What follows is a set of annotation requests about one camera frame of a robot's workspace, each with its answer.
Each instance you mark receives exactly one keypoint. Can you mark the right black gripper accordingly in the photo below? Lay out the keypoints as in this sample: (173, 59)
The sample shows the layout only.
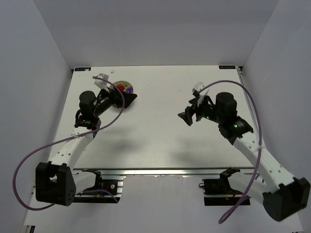
(195, 111)

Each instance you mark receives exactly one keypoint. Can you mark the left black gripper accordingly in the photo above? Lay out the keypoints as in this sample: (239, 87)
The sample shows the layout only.
(119, 98)

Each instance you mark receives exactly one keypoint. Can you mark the red half-round lego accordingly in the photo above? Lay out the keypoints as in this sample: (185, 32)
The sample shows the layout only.
(121, 87)

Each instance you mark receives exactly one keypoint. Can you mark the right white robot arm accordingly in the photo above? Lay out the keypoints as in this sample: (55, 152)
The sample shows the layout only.
(281, 193)

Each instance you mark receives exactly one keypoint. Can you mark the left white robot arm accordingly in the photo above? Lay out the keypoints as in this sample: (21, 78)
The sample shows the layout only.
(55, 181)

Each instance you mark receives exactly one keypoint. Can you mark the white round divided container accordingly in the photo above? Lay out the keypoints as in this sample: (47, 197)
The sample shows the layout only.
(128, 86)

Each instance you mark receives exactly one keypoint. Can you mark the right blue table label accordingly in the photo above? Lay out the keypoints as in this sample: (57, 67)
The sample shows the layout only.
(227, 67)

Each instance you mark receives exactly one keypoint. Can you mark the blue table label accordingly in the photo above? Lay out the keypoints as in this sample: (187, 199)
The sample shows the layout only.
(79, 69)
(227, 67)

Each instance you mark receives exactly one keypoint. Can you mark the left blue table label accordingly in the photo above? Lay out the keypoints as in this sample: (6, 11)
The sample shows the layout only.
(79, 69)

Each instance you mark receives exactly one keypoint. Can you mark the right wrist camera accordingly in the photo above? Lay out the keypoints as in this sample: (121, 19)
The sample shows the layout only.
(199, 91)

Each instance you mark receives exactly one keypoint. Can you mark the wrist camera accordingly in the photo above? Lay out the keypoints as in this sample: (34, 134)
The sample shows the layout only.
(199, 91)
(101, 81)

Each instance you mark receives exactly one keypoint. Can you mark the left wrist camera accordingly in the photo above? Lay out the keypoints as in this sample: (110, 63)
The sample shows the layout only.
(101, 81)

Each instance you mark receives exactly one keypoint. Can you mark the aluminium table frame rail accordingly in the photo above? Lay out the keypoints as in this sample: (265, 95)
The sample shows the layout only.
(160, 171)

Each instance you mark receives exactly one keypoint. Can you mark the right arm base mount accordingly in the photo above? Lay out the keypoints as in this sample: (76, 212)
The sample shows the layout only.
(216, 188)

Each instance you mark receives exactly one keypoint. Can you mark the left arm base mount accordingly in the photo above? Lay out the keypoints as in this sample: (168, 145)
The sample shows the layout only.
(92, 186)

